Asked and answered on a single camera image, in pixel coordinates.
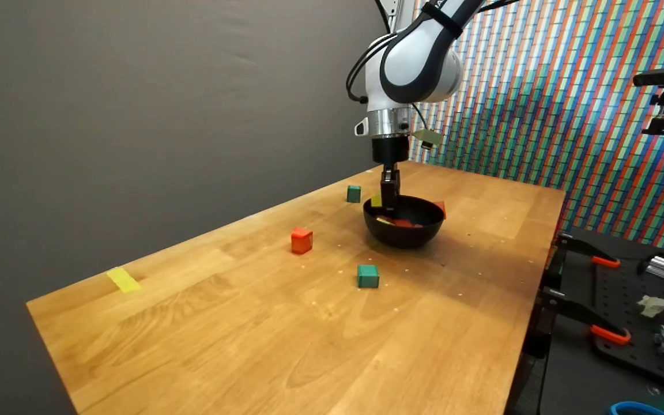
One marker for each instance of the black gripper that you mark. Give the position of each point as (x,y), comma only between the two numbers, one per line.
(391,150)

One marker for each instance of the green wooden cube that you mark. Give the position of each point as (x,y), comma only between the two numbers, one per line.
(368,275)

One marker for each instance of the red wooden cube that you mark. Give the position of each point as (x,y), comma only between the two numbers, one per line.
(300,241)

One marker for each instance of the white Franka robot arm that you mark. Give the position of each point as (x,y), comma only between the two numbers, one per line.
(416,70)

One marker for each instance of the black bowl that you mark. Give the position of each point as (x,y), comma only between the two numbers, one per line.
(404,235)

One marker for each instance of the black pegboard bench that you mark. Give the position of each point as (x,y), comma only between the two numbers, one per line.
(578,369)

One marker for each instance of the grey fabric backdrop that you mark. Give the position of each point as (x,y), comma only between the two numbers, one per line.
(116,115)

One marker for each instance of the yellow tape strip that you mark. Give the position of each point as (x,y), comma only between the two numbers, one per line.
(123,280)

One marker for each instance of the white crumpled item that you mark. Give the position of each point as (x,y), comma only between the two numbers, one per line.
(653,305)

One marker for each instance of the beige wrist camera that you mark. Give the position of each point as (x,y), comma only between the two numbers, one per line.
(428,139)

